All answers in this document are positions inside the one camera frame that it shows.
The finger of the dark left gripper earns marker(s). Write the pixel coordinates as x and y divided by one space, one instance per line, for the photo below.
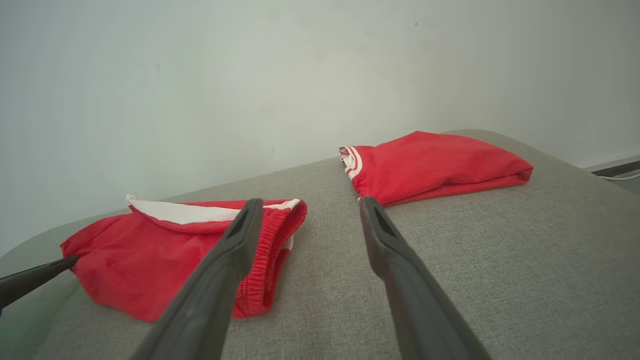
35 280

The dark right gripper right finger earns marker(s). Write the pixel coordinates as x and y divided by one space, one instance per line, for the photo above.
420 310

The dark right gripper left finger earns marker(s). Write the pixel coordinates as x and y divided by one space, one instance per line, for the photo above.
210 300

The red shorts with white stripe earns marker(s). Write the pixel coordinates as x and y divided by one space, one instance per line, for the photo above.
150 260

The red printed basketball jersey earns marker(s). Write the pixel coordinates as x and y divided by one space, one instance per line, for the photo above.
430 165

